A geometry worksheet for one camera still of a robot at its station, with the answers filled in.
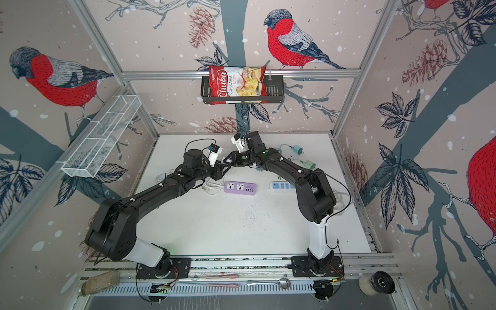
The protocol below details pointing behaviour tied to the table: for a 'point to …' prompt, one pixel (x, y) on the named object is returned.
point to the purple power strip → (245, 188)
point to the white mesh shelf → (88, 157)
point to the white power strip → (282, 186)
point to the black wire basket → (275, 93)
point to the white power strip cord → (213, 186)
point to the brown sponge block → (109, 279)
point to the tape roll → (377, 282)
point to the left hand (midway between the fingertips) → (229, 161)
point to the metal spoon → (283, 283)
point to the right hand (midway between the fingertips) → (226, 160)
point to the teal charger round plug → (297, 149)
